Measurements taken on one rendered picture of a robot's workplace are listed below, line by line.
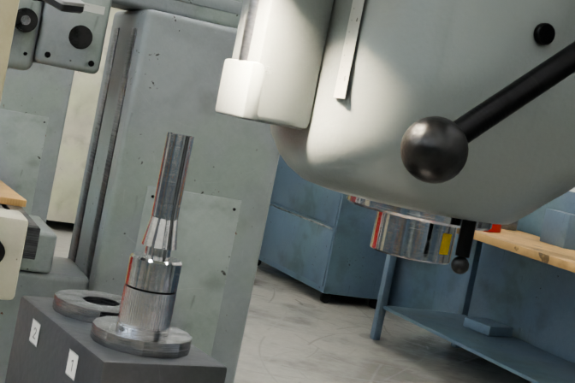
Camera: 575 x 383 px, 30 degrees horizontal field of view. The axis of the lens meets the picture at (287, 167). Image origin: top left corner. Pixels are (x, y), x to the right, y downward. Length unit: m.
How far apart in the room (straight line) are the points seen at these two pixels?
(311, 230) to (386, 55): 7.68
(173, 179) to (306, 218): 7.33
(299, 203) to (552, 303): 2.42
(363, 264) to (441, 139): 7.59
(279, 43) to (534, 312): 6.51
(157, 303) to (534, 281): 6.17
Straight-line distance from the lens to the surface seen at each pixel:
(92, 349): 0.94
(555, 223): 6.48
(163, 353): 0.94
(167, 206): 0.95
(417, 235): 0.61
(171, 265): 0.95
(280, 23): 0.55
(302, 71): 0.56
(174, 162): 0.95
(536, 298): 7.03
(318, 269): 8.02
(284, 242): 8.57
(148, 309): 0.95
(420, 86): 0.52
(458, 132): 0.47
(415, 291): 8.12
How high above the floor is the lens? 1.35
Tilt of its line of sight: 3 degrees down
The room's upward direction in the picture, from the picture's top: 11 degrees clockwise
